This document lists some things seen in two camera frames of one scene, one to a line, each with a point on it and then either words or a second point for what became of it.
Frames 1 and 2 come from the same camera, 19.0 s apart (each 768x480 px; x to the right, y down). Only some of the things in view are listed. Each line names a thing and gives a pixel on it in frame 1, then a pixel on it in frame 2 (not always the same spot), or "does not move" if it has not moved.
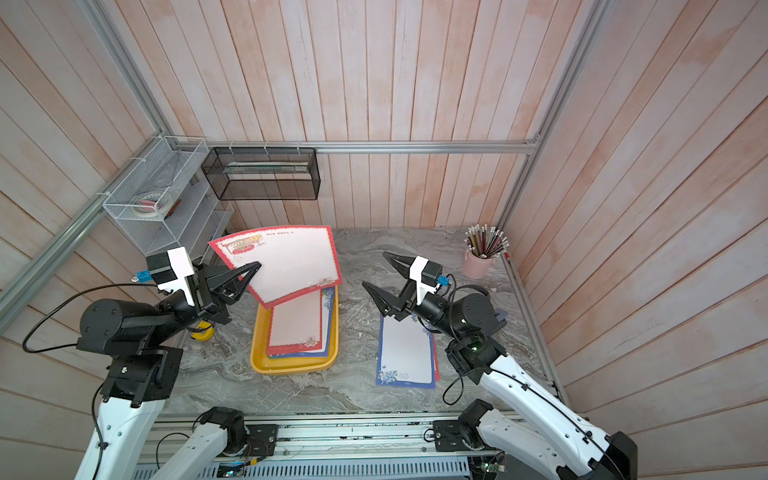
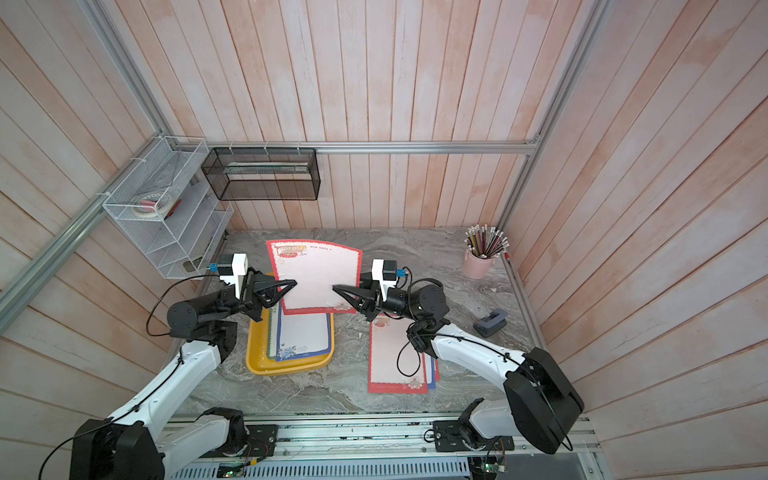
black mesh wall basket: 264,173 does not move
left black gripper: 221,289 → 264,290
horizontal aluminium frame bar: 535,146 does not move
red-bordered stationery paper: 295,260 → 394,365
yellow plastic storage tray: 261,364 does not move
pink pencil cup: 476,267 does not move
